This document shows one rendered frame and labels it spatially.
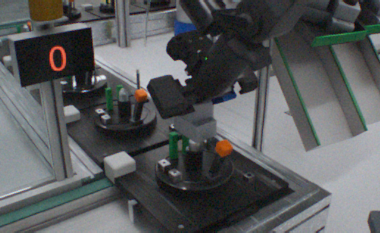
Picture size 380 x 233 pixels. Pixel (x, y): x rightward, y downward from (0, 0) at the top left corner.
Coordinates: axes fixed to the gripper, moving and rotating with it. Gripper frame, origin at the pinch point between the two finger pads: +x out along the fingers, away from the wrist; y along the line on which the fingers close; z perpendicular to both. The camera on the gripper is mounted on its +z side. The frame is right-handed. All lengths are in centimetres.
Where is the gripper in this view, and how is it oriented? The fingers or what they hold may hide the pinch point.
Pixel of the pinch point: (193, 100)
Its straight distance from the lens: 70.4
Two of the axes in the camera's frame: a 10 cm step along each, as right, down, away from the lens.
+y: -8.1, 2.6, -5.2
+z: -4.5, -8.5, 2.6
